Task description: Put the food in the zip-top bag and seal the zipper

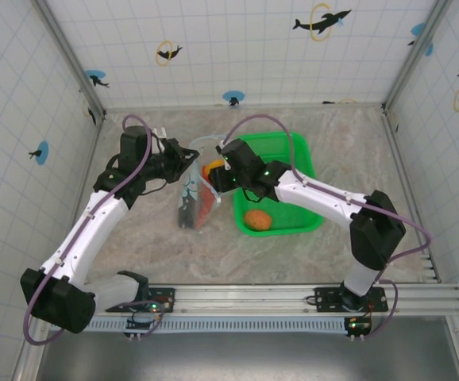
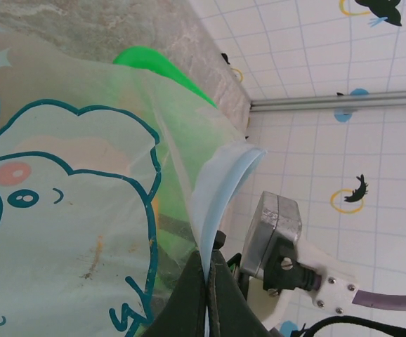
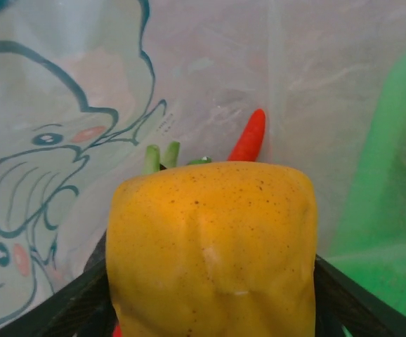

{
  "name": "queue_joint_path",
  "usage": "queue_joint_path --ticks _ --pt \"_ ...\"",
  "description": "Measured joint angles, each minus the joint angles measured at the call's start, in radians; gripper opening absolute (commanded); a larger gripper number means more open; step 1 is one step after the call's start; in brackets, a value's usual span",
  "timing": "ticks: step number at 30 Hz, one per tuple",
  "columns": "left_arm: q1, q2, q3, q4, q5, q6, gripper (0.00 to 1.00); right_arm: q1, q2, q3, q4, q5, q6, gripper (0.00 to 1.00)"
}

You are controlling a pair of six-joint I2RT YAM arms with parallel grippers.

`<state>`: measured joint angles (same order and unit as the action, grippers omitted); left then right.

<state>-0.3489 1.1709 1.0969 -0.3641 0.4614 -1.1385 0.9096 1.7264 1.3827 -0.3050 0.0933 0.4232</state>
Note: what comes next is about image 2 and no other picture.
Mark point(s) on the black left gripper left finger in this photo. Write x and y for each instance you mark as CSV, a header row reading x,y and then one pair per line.
x,y
185,309

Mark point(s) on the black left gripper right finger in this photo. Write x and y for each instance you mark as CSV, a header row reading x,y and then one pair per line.
x,y
231,309

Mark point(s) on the clear printed zip-top bag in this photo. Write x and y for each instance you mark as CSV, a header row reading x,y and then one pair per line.
x,y
66,228

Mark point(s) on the green plastic mesh basket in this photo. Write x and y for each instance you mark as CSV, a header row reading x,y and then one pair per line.
x,y
154,63

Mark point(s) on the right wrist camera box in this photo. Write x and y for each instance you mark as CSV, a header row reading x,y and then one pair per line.
x,y
280,217

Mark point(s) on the aluminium corner frame post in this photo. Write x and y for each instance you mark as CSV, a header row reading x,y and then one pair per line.
x,y
329,100

